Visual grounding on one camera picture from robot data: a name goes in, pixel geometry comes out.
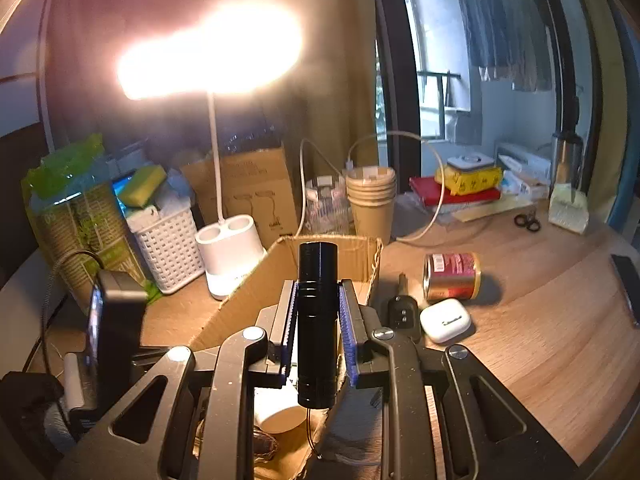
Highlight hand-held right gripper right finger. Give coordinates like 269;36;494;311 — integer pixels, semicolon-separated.
339;280;581;480

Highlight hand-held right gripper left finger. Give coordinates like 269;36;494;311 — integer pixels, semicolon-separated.
52;280;301;480

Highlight black flashlight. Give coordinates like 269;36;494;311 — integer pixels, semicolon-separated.
297;241;340;408

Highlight white cylindrical bottle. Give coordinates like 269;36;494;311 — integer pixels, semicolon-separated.
254;387;308;435

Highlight black car key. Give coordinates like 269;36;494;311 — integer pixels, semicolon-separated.
385;272;420;343

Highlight white plastic basket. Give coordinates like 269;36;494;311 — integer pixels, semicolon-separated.
125;207;207;295

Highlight white desk lamp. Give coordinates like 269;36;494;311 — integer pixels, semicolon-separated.
116;2;305;301

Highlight white earbuds case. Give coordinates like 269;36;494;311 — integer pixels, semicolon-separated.
419;298;472;344

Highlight green printed bag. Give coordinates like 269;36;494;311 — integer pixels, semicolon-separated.
21;132;151;301

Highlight stack of paper cups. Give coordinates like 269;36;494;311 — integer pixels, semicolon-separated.
345;165;397;247

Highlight red tin can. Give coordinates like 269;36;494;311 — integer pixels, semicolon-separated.
423;252;482;303

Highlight clear plastic jar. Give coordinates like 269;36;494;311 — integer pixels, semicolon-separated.
304;176;351;235

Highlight yellow sponge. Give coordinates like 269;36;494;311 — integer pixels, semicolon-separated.
116;164;168;207

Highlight brown printed cardboard box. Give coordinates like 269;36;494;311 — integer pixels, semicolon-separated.
180;146;301;248

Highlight red book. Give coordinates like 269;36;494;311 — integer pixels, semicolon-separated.
409;176;502;206

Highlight beige envelope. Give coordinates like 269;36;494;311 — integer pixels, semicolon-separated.
452;194;535;224

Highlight yellow wipes pack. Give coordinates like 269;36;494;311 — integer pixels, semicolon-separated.
435;162;503;196

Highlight white flat device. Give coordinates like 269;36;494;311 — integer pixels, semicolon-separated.
446;152;493;171

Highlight black scissors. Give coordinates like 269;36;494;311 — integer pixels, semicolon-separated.
514;210;542;233

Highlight white blue packet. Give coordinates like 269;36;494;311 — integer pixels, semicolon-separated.
501;170;548;201

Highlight yellow curtain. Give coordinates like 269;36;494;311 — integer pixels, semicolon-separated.
300;0;401;241
545;0;640;221

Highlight white flat box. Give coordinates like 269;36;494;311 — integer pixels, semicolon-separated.
494;142;551;173

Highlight pale yellow tissue pack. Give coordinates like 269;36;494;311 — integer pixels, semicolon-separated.
548;183;591;235

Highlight stainless steel tumbler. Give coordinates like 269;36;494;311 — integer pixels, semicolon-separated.
551;130;585;188

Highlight smartphone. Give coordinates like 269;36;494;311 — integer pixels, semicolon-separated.
610;254;640;328

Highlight dark purple curtain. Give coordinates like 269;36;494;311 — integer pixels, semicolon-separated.
40;0;351;161

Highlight blue hanging shirt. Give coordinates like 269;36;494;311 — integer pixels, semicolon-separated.
457;0;508;81

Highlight beige hanging shirt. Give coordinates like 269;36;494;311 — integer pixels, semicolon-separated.
500;0;538;92

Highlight grey-green hanging shirt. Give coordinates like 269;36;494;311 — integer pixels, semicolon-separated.
530;0;554;92

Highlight black cable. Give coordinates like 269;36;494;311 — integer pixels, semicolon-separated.
42;250;108;361

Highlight white cable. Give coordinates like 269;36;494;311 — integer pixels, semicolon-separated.
346;131;444;242
299;139;346;236

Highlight black sliding door frame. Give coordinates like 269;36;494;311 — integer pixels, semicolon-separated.
372;0;586;211

